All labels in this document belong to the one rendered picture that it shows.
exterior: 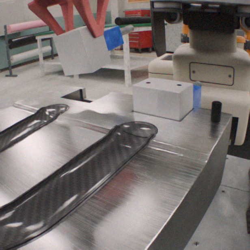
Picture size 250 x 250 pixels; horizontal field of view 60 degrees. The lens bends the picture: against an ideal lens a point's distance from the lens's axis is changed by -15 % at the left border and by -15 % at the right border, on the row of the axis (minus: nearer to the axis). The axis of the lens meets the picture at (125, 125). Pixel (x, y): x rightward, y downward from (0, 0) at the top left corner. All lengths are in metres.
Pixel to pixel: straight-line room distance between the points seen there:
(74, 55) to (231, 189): 0.24
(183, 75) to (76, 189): 0.53
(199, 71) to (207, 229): 0.47
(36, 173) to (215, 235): 0.17
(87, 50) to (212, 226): 0.23
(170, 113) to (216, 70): 0.42
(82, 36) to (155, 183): 0.18
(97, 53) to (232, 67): 0.42
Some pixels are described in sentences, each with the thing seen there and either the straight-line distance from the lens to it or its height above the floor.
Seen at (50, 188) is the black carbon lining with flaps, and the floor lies 0.88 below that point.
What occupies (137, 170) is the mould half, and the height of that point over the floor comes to 0.89.
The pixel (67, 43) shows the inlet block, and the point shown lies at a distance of 0.29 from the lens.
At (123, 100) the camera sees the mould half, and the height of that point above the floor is 0.89.
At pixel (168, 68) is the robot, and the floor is 0.79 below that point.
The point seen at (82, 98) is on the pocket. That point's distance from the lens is 0.35.
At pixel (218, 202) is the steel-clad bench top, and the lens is 0.27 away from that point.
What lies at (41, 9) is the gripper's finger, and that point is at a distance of 0.31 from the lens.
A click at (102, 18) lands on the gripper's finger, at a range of 0.29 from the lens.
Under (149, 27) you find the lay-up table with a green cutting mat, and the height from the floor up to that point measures 0.83.
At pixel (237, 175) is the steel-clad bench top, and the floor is 0.80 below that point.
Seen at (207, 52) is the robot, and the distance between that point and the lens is 0.65.
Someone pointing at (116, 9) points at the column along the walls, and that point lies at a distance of 7.35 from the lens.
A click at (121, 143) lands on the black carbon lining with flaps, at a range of 0.21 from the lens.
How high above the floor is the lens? 0.98
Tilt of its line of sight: 25 degrees down
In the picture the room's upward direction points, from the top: 4 degrees counter-clockwise
